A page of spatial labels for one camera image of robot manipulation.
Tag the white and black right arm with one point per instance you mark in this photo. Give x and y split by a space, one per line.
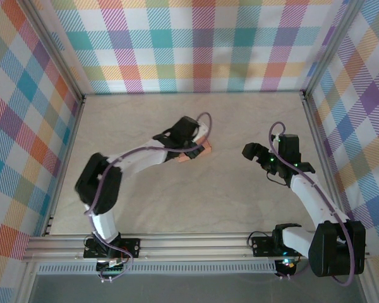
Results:
334 249

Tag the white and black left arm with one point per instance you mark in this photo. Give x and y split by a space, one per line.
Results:
98 183

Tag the aluminium side rail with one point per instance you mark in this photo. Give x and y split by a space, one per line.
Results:
322 142
63 167

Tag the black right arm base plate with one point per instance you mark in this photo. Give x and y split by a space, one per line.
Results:
262 246

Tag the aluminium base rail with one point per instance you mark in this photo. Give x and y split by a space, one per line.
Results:
192 247

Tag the aluminium frame post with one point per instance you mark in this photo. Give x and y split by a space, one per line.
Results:
330 47
55 50

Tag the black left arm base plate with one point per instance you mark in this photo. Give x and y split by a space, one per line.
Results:
134 247

